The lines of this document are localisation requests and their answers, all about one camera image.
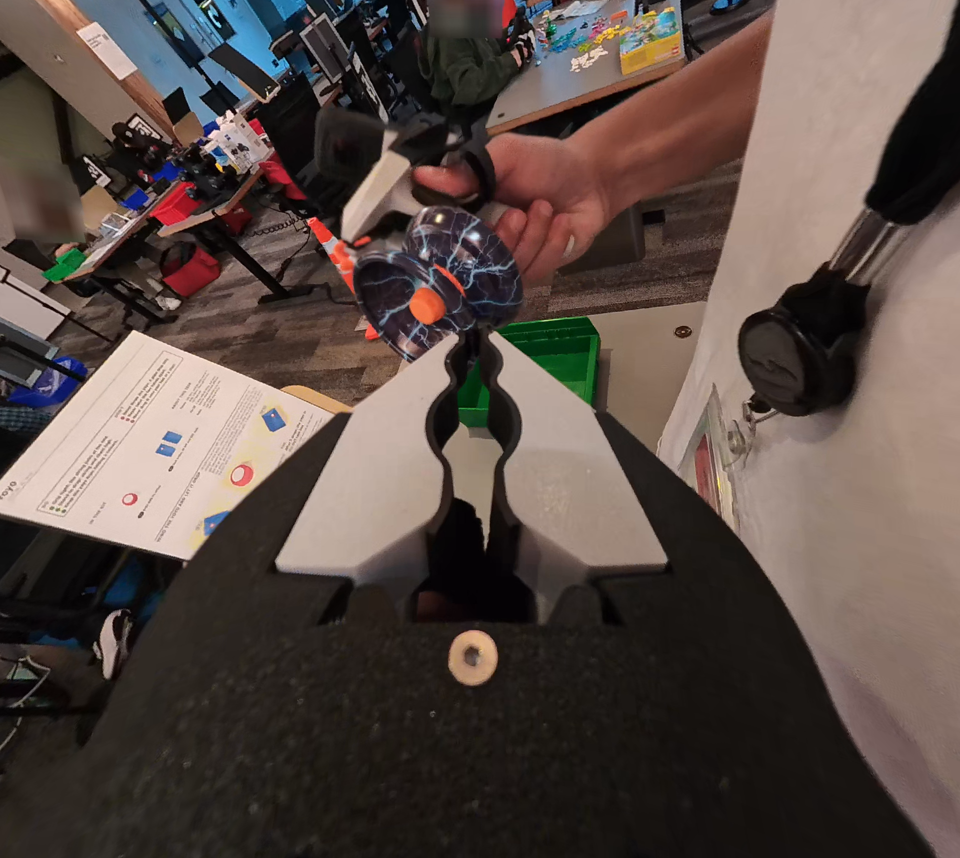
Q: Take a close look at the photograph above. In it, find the black lanyard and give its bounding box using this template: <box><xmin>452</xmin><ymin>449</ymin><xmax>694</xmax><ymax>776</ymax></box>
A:
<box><xmin>828</xmin><ymin>10</ymin><xmax>960</xmax><ymax>281</ymax></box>

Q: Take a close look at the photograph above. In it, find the orange traffic cone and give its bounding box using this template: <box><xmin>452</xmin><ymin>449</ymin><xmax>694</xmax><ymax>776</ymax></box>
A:
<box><xmin>306</xmin><ymin>216</ymin><xmax>380</xmax><ymax>341</ymax></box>

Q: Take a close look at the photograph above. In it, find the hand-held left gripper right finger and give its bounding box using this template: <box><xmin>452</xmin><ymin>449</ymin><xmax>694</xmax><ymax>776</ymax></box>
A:
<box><xmin>480</xmin><ymin>333</ymin><xmax>669</xmax><ymax>620</ymax></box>

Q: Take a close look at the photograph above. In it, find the green plastic bin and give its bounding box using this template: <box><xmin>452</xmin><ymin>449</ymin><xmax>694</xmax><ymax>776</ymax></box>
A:
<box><xmin>457</xmin><ymin>318</ymin><xmax>601</xmax><ymax>427</ymax></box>

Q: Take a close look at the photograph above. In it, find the person's shoe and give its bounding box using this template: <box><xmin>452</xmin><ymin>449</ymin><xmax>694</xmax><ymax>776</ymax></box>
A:
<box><xmin>93</xmin><ymin>609</ymin><xmax>138</xmax><ymax>680</ymax></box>

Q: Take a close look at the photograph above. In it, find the red bag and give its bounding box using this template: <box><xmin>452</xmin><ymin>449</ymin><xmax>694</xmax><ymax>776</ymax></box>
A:
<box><xmin>159</xmin><ymin>241</ymin><xmax>223</xmax><ymax>300</ymax></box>

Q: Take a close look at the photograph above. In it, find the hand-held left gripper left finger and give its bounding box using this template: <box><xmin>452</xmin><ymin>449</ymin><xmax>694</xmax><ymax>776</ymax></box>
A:
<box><xmin>276</xmin><ymin>333</ymin><xmax>460</xmax><ymax>585</ymax></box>

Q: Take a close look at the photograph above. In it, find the dark blue lightning yo-yo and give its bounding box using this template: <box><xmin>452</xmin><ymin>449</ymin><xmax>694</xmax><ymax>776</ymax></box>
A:
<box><xmin>351</xmin><ymin>204</ymin><xmax>526</xmax><ymax>365</ymax></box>

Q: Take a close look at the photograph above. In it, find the person's right hand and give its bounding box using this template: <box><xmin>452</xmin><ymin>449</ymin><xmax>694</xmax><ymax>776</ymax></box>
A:
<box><xmin>412</xmin><ymin>130</ymin><xmax>618</xmax><ymax>286</ymax></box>

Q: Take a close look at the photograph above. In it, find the red storage bin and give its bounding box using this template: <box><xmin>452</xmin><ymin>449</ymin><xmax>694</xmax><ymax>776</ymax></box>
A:
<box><xmin>150</xmin><ymin>183</ymin><xmax>198</xmax><ymax>226</ymax></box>

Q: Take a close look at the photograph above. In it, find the white wall notice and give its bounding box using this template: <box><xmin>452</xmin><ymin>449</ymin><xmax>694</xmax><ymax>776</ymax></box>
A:
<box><xmin>77</xmin><ymin>21</ymin><xmax>141</xmax><ymax>80</ymax></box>

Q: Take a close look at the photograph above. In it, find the person's right forearm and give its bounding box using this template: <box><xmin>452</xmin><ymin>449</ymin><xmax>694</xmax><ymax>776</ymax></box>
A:
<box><xmin>585</xmin><ymin>10</ymin><xmax>774</xmax><ymax>232</ymax></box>

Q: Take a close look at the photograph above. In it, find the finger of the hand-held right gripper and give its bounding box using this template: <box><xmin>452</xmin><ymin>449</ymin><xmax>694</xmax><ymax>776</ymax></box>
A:
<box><xmin>339</xmin><ymin>129</ymin><xmax>415</xmax><ymax>245</ymax></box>

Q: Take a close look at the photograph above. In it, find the clear badge holder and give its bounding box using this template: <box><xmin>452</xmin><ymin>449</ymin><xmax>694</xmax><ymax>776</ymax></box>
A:
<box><xmin>677</xmin><ymin>384</ymin><xmax>751</xmax><ymax>536</ymax></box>

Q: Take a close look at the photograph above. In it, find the black office chair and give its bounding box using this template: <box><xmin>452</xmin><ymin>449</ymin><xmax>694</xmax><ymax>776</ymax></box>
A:
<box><xmin>255</xmin><ymin>74</ymin><xmax>324</xmax><ymax>191</ymax></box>

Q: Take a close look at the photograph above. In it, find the wooden board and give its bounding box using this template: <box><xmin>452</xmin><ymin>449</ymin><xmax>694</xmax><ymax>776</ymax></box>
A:
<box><xmin>281</xmin><ymin>384</ymin><xmax>354</xmax><ymax>416</ymax></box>

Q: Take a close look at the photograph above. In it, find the pile of coloured toy bricks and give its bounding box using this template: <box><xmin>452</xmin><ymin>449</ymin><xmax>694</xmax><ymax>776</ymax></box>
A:
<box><xmin>534</xmin><ymin>6</ymin><xmax>633</xmax><ymax>73</ymax></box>

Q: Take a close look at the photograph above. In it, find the small green bin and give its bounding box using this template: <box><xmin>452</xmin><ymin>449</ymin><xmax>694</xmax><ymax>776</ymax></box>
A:
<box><xmin>41</xmin><ymin>246</ymin><xmax>88</xmax><ymax>283</ymax></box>

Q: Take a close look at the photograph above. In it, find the grey wood-edged table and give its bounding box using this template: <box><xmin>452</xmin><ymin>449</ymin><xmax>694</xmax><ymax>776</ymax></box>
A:
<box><xmin>486</xmin><ymin>0</ymin><xmax>691</xmax><ymax>137</ymax></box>

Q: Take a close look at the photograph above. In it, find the wooden standing desk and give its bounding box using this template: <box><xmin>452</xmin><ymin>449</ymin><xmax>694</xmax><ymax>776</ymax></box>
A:
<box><xmin>60</xmin><ymin>160</ymin><xmax>331</xmax><ymax>307</ymax></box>

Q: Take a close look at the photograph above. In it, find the black badge reel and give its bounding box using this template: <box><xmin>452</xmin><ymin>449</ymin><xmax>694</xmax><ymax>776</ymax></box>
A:
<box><xmin>737</xmin><ymin>265</ymin><xmax>871</xmax><ymax>418</ymax></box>

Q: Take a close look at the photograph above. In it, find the printed instruction sheet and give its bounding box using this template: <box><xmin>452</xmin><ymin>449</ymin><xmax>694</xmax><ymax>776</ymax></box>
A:
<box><xmin>0</xmin><ymin>331</ymin><xmax>335</xmax><ymax>562</ymax></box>

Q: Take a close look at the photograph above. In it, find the yellow toy brick box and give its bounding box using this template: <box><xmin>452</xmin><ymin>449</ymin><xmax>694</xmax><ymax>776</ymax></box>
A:
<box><xmin>618</xmin><ymin>9</ymin><xmax>686</xmax><ymax>76</ymax></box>

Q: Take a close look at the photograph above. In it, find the computer monitor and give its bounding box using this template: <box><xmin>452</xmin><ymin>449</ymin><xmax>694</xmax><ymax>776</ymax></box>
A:
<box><xmin>300</xmin><ymin>14</ymin><xmax>354</xmax><ymax>79</ymax></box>

